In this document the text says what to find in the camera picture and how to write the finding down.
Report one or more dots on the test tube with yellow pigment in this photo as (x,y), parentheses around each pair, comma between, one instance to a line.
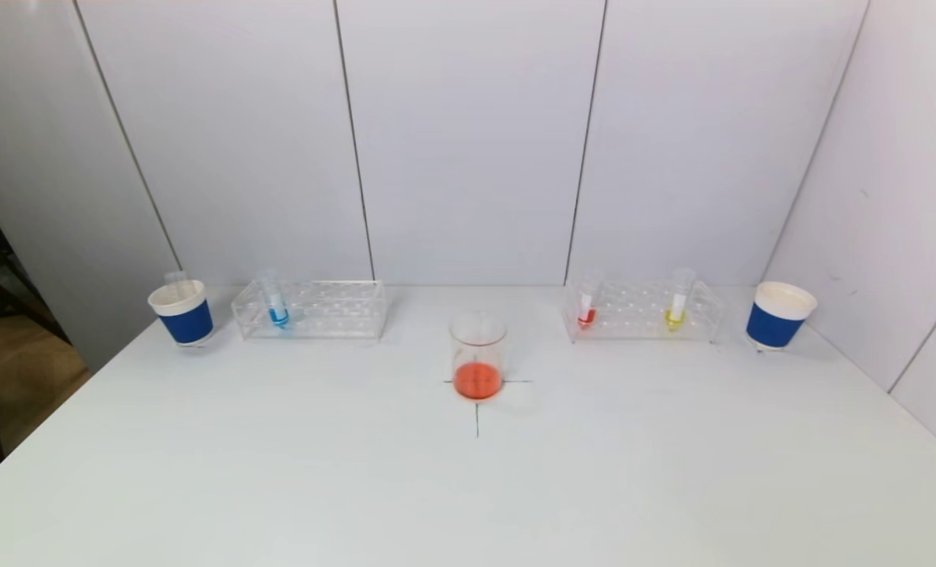
(677,307)

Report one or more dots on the test tube with blue pigment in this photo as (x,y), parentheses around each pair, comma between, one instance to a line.
(276,307)

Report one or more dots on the blue and white paper cup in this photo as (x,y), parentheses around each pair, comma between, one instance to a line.
(778,323)
(186,319)

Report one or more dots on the test tube with red pigment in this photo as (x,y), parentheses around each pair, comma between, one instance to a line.
(587,311)
(175,278)

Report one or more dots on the clear glass beaker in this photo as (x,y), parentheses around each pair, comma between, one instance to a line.
(478,362)

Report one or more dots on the clear acrylic test tube rack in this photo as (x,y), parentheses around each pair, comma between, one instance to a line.
(641,315)
(330,311)

